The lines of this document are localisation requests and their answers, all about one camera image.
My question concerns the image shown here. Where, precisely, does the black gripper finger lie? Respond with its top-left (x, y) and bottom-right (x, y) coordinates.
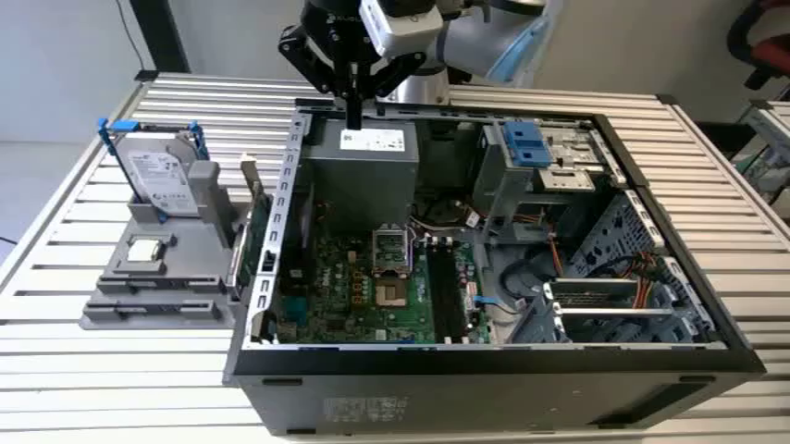
top-left (360, 52), bottom-right (428, 131)
top-left (276, 25), bottom-right (363, 131)

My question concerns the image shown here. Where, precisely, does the black RAM slot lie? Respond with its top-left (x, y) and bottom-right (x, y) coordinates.
top-left (425, 238), bottom-right (444, 343)
top-left (445, 238), bottom-right (468, 343)
top-left (439, 238), bottom-right (459, 343)
top-left (432, 238), bottom-right (452, 343)

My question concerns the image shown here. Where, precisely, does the grey power supply unit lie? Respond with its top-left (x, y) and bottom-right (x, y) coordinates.
top-left (300, 118), bottom-right (421, 235)

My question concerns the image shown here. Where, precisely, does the black cooler fan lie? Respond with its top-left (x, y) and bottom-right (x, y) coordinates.
top-left (424, 198), bottom-right (469, 228)

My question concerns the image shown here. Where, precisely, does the blue drive latch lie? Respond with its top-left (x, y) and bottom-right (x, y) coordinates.
top-left (501, 120), bottom-right (553, 169)

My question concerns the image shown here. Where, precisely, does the green graphics card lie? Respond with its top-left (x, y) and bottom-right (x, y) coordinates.
top-left (223, 151), bottom-right (277, 300)

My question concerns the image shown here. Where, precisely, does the grey metal drive cage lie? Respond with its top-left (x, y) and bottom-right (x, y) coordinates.
top-left (471, 120), bottom-right (611, 242)

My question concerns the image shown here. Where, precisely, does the metal socket cover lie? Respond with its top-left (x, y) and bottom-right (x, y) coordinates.
top-left (369, 223), bottom-right (415, 275)

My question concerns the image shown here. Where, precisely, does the hard disk in blue carrier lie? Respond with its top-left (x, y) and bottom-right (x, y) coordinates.
top-left (96, 117), bottom-right (212, 222)

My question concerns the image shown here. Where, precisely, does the CPU socket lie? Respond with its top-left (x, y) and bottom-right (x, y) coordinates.
top-left (372, 271), bottom-right (413, 310)

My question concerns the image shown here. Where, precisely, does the grey parts rack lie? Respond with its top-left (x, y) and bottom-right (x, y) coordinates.
top-left (78, 160), bottom-right (249, 330)

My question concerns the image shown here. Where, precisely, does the green motherboard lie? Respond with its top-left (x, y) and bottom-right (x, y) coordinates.
top-left (273, 230), bottom-right (495, 346)

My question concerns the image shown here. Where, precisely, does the silver CPU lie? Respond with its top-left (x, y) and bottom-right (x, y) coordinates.
top-left (124, 239), bottom-right (164, 264)

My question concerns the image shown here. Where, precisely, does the metal disk bay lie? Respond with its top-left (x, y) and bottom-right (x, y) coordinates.
top-left (511, 276), bottom-right (704, 346)

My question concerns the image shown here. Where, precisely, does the black open PC case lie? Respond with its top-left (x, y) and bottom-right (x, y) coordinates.
top-left (221, 97), bottom-right (767, 437)

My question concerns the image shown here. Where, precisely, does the red black office chair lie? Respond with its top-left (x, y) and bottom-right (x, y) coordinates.
top-left (726, 0), bottom-right (790, 92)

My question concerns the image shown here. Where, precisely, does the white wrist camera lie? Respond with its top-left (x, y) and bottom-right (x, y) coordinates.
top-left (359, 0), bottom-right (447, 57)

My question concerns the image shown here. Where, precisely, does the black upright post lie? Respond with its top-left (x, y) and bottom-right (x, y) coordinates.
top-left (133, 0), bottom-right (190, 83)

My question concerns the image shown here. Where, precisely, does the orange yellow wire bundle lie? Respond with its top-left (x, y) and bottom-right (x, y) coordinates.
top-left (627, 251), bottom-right (660, 310)

